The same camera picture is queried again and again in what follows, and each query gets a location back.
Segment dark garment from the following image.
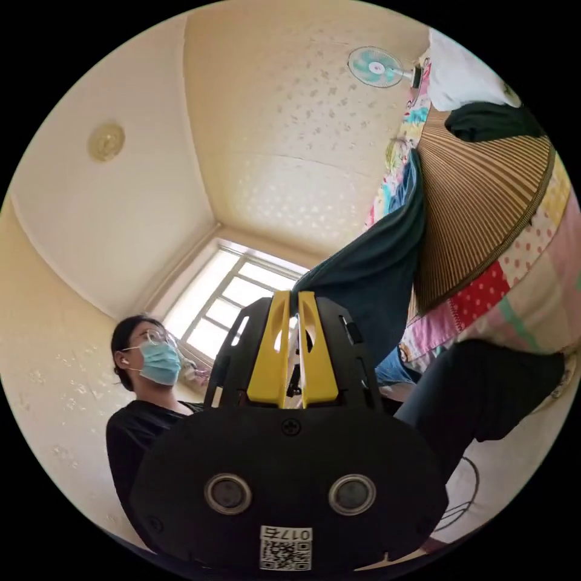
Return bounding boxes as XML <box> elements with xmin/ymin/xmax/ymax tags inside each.
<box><xmin>444</xmin><ymin>101</ymin><xmax>551</xmax><ymax>144</ymax></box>

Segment bed with woven mat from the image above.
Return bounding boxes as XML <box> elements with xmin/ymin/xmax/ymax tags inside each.
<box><xmin>363</xmin><ymin>50</ymin><xmax>576</xmax><ymax>364</ymax></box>

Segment window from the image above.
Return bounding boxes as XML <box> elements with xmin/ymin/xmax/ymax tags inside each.
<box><xmin>148</xmin><ymin>237</ymin><xmax>310</xmax><ymax>369</ymax></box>

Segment white pillow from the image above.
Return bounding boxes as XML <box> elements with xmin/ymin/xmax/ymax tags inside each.
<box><xmin>428</xmin><ymin>27</ymin><xmax>524</xmax><ymax>113</ymax></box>

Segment blue jeans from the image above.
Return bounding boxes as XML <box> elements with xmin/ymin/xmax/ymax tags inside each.
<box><xmin>292</xmin><ymin>147</ymin><xmax>428</xmax><ymax>387</ymax></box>

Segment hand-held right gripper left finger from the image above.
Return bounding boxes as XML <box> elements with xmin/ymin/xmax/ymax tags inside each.
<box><xmin>246</xmin><ymin>290</ymin><xmax>292</xmax><ymax>407</ymax></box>

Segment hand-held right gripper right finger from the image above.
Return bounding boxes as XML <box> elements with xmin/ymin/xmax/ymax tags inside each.
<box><xmin>297</xmin><ymin>291</ymin><xmax>340</xmax><ymax>410</ymax></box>

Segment wall fan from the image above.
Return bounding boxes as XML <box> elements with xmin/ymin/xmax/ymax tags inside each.
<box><xmin>347</xmin><ymin>45</ymin><xmax>424</xmax><ymax>90</ymax></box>

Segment person's body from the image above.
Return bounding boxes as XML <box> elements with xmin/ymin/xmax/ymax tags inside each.
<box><xmin>106</xmin><ymin>315</ymin><xmax>565</xmax><ymax>553</ymax></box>

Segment round ceiling lamp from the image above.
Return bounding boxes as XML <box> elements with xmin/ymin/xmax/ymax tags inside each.
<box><xmin>86</xmin><ymin>121</ymin><xmax>126</xmax><ymax>163</ymax></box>

